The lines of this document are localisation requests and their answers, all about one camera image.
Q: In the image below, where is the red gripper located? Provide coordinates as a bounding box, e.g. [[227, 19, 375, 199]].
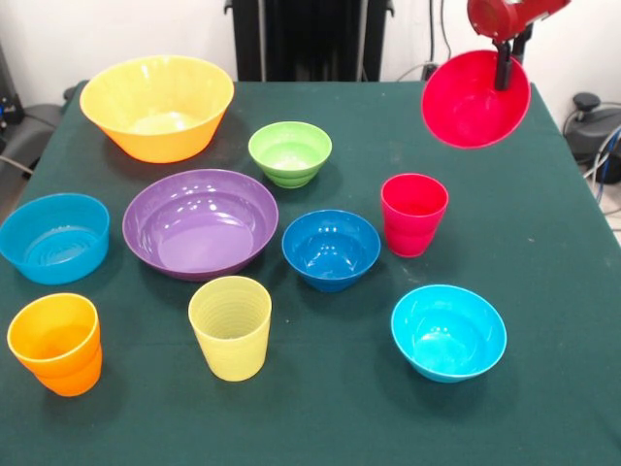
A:
[[467, 0, 572, 92]]

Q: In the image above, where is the red-pink bowl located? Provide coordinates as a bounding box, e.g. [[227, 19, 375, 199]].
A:
[[420, 50, 533, 150]]

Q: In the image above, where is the red-pink cup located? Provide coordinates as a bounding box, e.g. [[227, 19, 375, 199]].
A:
[[379, 173, 450, 259]]

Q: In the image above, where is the green bowl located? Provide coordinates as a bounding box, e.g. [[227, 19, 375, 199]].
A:
[[247, 120, 334, 189]]

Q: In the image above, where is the dark blue bowl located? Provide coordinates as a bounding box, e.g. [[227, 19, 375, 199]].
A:
[[280, 209, 382, 293]]

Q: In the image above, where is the cyan bowl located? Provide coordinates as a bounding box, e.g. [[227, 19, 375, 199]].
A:
[[390, 284, 508, 384]]

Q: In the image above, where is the large purple bowl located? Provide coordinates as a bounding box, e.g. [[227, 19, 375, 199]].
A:
[[121, 168, 280, 283]]

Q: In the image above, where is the large orange bowl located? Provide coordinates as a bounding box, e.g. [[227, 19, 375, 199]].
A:
[[79, 54, 236, 165]]

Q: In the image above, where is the yellow-green cup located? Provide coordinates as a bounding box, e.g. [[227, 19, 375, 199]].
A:
[[187, 275, 274, 383]]

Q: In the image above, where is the dark green tablecloth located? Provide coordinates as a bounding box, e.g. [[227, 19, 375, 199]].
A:
[[0, 80, 621, 466]]

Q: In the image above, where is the blue ribbed bowl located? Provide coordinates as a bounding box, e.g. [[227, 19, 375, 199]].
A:
[[0, 192, 112, 286]]

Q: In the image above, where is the black device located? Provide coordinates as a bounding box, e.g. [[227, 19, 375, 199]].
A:
[[0, 43, 25, 132]]

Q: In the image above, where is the orange cup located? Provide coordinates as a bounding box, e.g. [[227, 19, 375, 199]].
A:
[[6, 291, 104, 398]]

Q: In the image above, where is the grey pedestal foot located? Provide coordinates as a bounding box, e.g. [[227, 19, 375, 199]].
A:
[[9, 86, 79, 166], [562, 93, 621, 164]]

